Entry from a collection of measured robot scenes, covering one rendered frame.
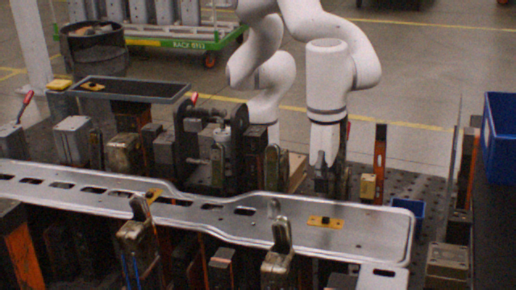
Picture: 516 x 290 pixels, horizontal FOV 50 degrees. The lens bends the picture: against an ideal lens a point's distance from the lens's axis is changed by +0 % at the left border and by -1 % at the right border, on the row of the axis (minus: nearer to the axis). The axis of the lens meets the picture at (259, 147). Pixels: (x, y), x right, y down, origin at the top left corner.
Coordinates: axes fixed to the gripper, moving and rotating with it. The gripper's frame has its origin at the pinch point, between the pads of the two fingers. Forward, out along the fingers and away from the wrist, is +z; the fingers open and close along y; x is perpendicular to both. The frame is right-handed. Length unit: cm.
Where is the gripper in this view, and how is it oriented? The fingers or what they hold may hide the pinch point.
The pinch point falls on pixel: (326, 178)
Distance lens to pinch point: 127.1
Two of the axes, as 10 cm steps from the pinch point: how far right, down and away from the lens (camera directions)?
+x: 9.5, 1.0, -3.0
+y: -3.1, 4.5, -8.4
